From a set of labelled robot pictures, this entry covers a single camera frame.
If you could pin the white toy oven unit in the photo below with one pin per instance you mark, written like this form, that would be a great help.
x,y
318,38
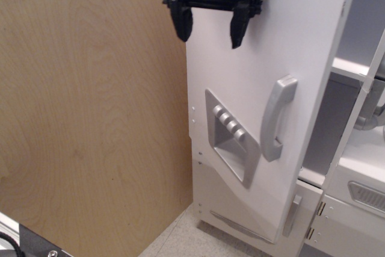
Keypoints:
x,y
346,227

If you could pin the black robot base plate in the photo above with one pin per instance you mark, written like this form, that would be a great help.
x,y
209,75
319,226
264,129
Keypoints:
x,y
18,240

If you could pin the brass cabinet hinge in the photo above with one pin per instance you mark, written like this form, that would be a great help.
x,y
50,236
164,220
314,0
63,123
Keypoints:
x,y
320,208
310,233

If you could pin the grey vent panel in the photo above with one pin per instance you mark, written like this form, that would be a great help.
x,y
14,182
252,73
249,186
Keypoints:
x,y
366,195

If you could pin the grey lower door handle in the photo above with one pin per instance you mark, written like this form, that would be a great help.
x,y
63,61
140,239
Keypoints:
x,y
292,215

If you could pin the white fridge door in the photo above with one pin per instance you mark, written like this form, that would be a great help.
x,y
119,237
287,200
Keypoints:
x,y
289,37

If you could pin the white lower freezer door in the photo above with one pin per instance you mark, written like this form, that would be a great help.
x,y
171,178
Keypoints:
x,y
216,204

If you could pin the grey dispenser box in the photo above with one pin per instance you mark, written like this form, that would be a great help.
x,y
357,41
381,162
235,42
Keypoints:
x,y
231,141

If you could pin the brass lower cabinet hinge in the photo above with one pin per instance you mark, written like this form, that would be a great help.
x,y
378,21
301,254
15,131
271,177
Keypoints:
x,y
310,233

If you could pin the plywood board panel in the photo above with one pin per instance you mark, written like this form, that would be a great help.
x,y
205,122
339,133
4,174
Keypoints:
x,y
95,152

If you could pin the grey plastic faucet pipe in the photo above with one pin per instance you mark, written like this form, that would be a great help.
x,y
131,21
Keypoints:
x,y
371,114

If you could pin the brass upper cabinet hinge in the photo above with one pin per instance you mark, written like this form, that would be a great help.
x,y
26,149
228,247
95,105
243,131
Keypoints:
x,y
320,208

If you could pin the white toy fridge cabinet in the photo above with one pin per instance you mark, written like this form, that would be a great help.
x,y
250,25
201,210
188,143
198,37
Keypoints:
x,y
358,56

